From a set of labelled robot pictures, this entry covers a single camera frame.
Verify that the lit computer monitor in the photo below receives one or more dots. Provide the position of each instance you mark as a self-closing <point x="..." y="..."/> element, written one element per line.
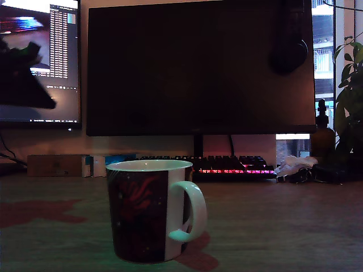
<point x="63" y="99"/>

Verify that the brown cardboard box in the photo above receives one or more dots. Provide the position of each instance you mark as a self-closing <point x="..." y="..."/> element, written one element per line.
<point x="54" y="165"/>

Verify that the white and teal small box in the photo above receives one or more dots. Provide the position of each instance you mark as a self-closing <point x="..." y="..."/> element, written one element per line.
<point x="86" y="167"/>

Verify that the teal flat box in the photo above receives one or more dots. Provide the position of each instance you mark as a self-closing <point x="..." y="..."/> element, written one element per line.
<point x="119" y="158"/>

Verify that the large dark computer monitor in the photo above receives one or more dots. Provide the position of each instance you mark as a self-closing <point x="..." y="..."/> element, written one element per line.
<point x="184" y="71"/>

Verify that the dark red printed white mug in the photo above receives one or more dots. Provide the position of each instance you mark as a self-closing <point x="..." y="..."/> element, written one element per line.
<point x="136" y="212"/>

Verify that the black monitor stand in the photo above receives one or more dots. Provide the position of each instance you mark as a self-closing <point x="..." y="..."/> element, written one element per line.
<point x="198" y="146"/>

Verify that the black backlit keyboard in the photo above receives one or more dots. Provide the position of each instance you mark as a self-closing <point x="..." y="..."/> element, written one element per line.
<point x="227" y="167"/>

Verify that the black headphones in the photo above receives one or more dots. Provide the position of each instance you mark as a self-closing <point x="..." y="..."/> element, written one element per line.
<point x="289" y="54"/>

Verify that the crumpled white tissue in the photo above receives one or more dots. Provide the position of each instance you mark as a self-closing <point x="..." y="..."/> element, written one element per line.
<point x="297" y="162"/>

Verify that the dark bunch of keys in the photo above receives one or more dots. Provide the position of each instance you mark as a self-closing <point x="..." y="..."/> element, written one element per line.
<point x="302" y="175"/>

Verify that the brown dropper bottle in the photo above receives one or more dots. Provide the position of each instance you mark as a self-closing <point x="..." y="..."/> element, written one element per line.
<point x="321" y="139"/>

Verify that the black flat case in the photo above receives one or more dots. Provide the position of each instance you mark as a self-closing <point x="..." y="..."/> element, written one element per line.
<point x="330" y="171"/>

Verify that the green leafy plant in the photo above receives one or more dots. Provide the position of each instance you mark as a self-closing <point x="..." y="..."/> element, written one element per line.
<point x="350" y="113"/>

